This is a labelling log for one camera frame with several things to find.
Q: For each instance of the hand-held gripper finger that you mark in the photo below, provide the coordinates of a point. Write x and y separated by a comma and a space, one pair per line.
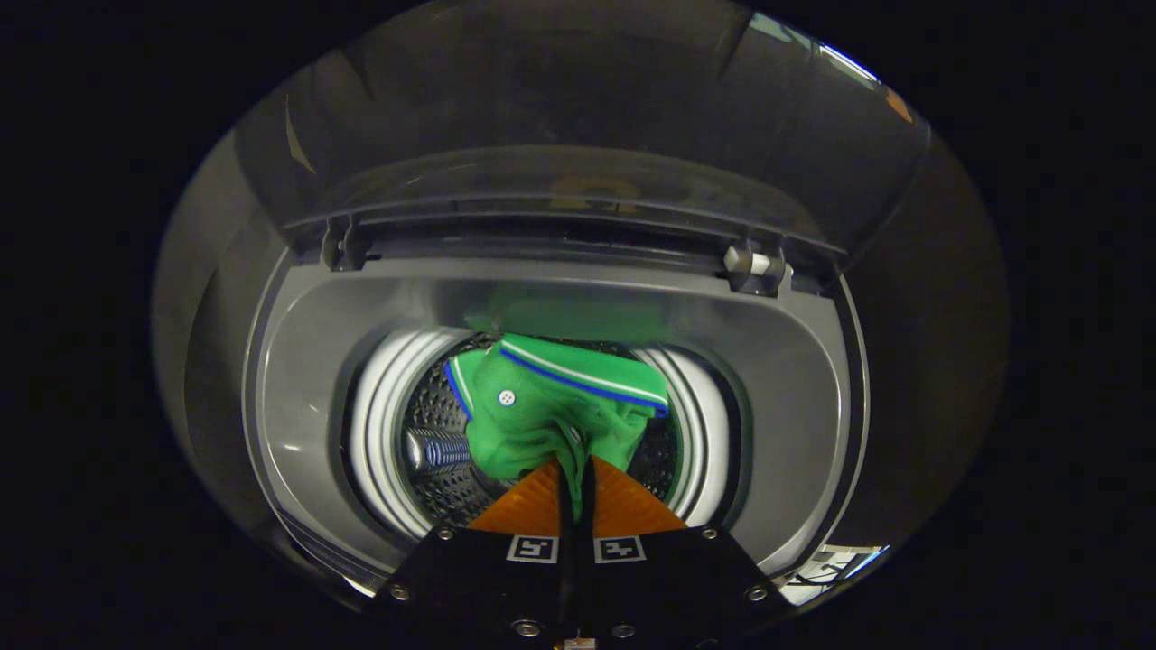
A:
565, 578
587, 578

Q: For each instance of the green polo shirt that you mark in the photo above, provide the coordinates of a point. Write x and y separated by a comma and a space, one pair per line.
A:
542, 415

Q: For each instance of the dark grey washing machine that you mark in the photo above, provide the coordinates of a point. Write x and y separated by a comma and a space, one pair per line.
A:
307, 388

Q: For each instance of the dark washing machine lid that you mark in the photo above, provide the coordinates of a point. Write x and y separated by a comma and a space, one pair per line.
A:
542, 108

